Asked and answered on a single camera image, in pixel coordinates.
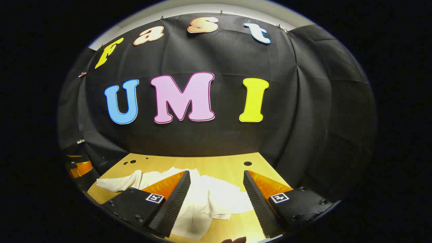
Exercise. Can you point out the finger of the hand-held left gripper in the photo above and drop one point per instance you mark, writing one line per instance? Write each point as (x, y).
(82, 168)

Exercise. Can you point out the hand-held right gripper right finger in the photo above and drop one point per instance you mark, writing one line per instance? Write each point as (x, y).
(258, 206)

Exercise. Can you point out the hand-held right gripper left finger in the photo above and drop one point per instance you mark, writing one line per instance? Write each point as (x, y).
(175, 206)

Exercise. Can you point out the white long-sleeved garment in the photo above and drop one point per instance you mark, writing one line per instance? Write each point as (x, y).
(219, 199)

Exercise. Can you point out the black backdrop cloth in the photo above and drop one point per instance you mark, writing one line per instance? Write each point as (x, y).
(219, 57)

